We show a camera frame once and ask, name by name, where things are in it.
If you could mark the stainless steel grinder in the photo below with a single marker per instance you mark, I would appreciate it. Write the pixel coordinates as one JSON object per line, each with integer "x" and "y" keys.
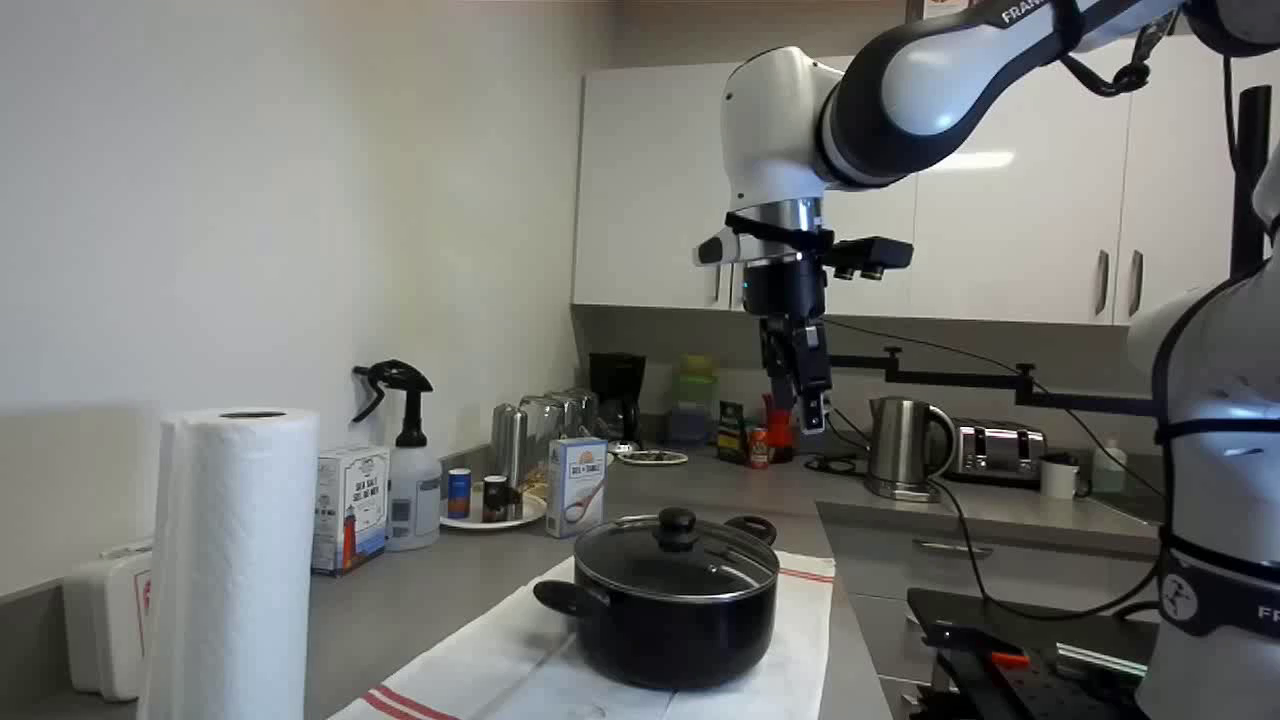
{"x": 546, "y": 425}
{"x": 510, "y": 445}

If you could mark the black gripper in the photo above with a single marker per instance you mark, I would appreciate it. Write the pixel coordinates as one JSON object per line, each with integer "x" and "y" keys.
{"x": 790, "y": 323}

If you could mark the small flat dish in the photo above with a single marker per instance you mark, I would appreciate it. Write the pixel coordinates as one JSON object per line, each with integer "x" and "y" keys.
{"x": 653, "y": 458}

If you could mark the green translucent container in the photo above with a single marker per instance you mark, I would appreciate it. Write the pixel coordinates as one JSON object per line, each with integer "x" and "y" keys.
{"x": 692, "y": 402}

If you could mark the stainless steel kettle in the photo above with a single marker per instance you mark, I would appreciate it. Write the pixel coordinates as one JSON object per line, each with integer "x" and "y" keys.
{"x": 905, "y": 445}

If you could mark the flat white box red print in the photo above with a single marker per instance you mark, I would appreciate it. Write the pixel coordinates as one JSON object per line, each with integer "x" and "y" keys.
{"x": 110, "y": 627}

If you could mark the white spray bottle black trigger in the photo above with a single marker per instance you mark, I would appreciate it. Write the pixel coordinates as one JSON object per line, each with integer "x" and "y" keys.
{"x": 410, "y": 494}

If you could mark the blue and white carton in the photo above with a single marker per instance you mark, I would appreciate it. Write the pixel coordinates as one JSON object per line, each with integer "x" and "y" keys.
{"x": 577, "y": 485}

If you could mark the silver toaster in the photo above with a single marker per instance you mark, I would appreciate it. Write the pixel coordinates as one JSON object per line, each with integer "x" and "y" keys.
{"x": 1001, "y": 454}

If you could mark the small jar with blue lid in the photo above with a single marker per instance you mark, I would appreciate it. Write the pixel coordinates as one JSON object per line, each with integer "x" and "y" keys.
{"x": 461, "y": 494}

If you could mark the glass lid with black knob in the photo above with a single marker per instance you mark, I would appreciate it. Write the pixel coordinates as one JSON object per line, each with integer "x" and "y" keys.
{"x": 675, "y": 557}

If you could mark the black support pillar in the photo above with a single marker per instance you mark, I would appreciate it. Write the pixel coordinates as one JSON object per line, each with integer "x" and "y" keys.
{"x": 1248, "y": 173}

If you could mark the white carton with red figure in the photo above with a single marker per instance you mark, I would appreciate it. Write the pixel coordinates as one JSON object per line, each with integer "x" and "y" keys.
{"x": 348, "y": 513}

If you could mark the white towel with red stripes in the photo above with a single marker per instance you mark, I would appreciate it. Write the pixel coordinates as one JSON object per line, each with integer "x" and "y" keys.
{"x": 523, "y": 661}

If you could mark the white wall cabinet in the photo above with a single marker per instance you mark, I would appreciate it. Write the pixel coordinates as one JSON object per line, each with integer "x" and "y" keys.
{"x": 653, "y": 186}

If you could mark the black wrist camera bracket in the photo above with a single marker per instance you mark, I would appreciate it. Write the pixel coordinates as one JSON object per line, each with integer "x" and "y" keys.
{"x": 871, "y": 255}

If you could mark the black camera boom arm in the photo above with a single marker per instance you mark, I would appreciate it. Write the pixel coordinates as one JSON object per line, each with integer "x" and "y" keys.
{"x": 987, "y": 380}

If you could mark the white paper towel roll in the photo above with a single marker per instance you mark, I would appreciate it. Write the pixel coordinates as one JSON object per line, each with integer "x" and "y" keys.
{"x": 235, "y": 574}

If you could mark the white mug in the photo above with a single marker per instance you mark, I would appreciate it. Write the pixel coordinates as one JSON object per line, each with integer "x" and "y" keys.
{"x": 1059, "y": 482}

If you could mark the dark yellow labelled jar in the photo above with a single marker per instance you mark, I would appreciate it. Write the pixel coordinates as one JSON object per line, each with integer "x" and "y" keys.
{"x": 728, "y": 434}

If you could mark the black coffee maker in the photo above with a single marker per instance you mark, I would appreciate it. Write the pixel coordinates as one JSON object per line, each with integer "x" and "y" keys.
{"x": 618, "y": 394}

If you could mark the black cooking pot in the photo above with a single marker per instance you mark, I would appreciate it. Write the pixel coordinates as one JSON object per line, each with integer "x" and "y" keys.
{"x": 681, "y": 632}

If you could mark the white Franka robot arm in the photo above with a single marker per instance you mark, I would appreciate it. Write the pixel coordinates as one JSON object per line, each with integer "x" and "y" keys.
{"x": 934, "y": 81}

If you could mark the red bottle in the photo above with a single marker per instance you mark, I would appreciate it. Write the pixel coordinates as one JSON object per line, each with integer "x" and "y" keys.
{"x": 782, "y": 431}

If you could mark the small dark jar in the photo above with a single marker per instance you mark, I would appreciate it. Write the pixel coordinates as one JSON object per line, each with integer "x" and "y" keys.
{"x": 498, "y": 499}

